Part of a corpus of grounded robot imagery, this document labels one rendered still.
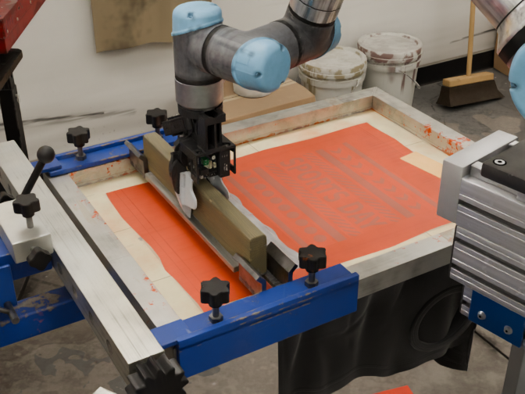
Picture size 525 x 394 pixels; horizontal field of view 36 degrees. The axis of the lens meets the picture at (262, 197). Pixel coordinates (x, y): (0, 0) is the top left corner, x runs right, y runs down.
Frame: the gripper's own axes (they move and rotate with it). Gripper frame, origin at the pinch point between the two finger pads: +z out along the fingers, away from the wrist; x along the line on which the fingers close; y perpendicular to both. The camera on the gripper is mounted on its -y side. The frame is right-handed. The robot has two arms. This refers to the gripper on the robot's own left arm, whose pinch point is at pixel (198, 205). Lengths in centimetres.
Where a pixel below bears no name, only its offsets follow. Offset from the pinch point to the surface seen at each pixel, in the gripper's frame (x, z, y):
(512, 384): 75, 67, 13
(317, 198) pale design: 23.9, 5.2, 1.2
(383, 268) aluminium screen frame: 17.6, 1.7, 28.9
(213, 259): -1.9, 5.3, 8.7
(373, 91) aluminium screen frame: 58, 2, -27
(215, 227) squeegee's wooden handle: -1.5, -0.9, 9.0
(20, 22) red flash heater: -1, -3, -99
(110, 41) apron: 56, 42, -194
